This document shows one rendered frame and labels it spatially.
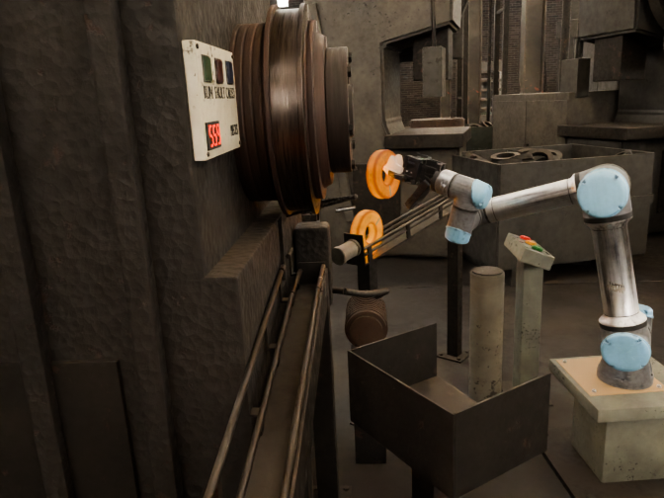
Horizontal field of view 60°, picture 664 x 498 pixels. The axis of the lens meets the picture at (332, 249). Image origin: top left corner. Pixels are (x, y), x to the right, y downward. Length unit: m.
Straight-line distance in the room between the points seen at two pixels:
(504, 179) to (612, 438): 1.88
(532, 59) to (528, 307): 8.25
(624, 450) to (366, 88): 2.86
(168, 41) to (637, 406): 1.47
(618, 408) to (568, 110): 3.65
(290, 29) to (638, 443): 1.47
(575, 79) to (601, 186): 3.64
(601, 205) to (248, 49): 0.93
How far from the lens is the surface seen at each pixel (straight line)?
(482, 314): 2.14
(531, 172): 3.50
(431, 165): 1.75
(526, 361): 2.30
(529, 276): 2.17
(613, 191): 1.58
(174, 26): 0.93
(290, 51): 1.19
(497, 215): 1.80
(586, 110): 5.26
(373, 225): 1.93
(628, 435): 1.92
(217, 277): 0.96
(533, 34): 10.27
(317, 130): 1.20
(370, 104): 4.05
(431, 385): 1.14
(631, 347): 1.68
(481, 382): 2.25
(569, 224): 3.70
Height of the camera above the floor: 1.15
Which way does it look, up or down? 15 degrees down
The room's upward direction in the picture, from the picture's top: 3 degrees counter-clockwise
